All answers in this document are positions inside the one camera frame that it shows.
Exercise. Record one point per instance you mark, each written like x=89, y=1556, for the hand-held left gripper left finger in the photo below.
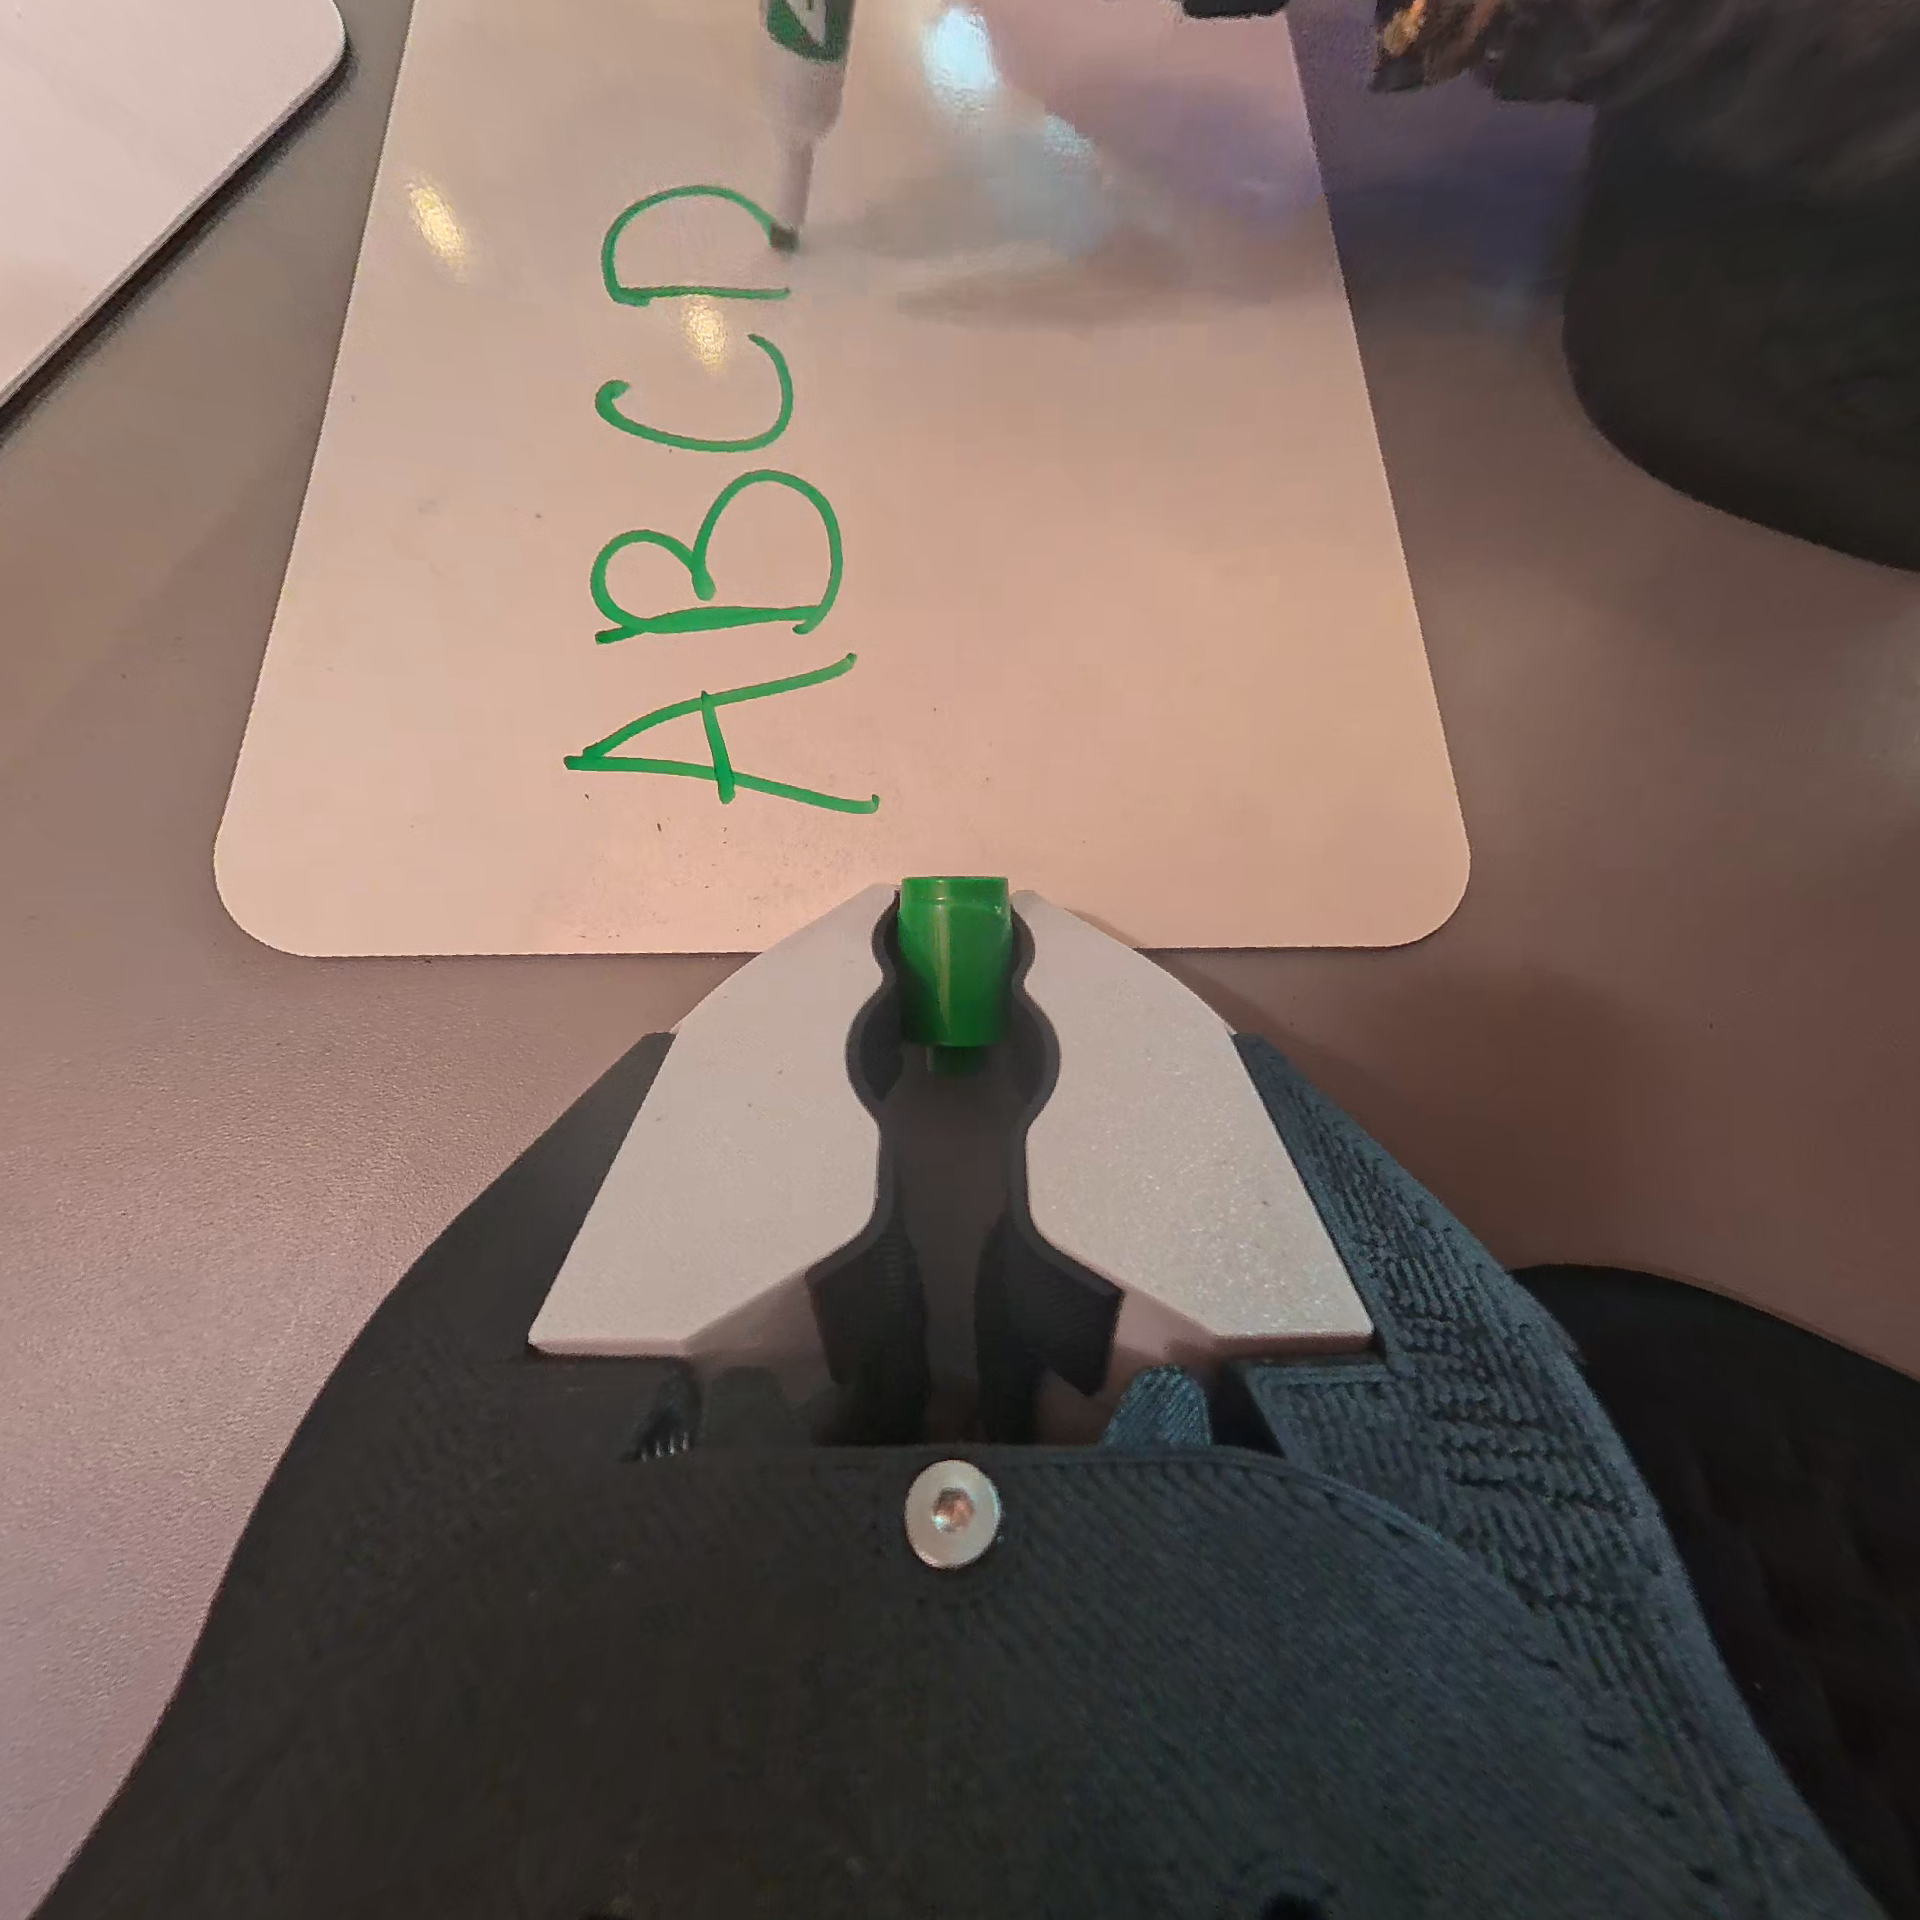
x=720, y=1171

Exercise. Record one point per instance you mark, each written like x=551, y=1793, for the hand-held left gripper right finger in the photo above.
x=1187, y=1171

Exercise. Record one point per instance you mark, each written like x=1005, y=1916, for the green marker cap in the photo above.
x=955, y=945

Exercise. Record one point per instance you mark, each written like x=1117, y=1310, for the white whiteboard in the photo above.
x=1140, y=538

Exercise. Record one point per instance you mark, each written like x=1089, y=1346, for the green whiteboard marker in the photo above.
x=798, y=105

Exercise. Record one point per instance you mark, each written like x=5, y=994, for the black knobbly rounded object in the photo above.
x=1771, y=300

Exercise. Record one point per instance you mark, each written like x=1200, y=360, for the white table sign stand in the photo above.
x=123, y=150

